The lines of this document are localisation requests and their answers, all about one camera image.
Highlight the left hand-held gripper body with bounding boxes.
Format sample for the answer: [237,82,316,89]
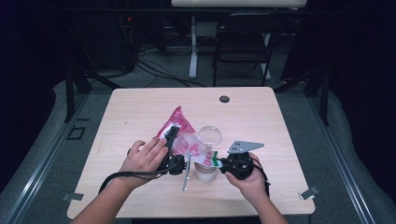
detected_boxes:
[156,148,192,192]

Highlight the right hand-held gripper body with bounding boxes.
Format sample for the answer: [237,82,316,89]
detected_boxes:
[219,140,265,181]

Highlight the pink and white plastic bag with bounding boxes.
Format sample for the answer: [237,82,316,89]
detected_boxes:
[156,105,223,169]

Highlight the glass jar with hinged lid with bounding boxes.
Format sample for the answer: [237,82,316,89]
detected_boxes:
[193,125,223,184]

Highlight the person's right hand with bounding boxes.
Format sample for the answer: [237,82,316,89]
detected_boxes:
[224,151,271,203]

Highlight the person's left hand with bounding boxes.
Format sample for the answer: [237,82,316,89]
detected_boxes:
[119,136,170,189]

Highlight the grey tape piece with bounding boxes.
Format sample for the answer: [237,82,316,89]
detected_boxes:
[61,192,85,203]
[299,185,320,201]

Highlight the white desk leg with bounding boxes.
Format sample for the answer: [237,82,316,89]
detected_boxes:
[262,32,273,81]
[188,16,200,80]

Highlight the black metal stand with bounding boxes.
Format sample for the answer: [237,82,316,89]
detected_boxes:
[273,65,332,127]
[63,65,123,123]

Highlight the black folding chair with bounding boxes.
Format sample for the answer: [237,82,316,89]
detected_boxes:
[212,12,283,88]

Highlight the right hand-held gripper black cable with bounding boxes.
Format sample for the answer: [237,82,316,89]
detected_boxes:
[251,156,272,198]

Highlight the black floor cables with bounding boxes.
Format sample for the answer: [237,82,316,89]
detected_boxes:
[134,58,208,89]

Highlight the metal floor rail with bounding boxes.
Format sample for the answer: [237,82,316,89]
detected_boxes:
[306,92,378,224]
[0,92,92,224]

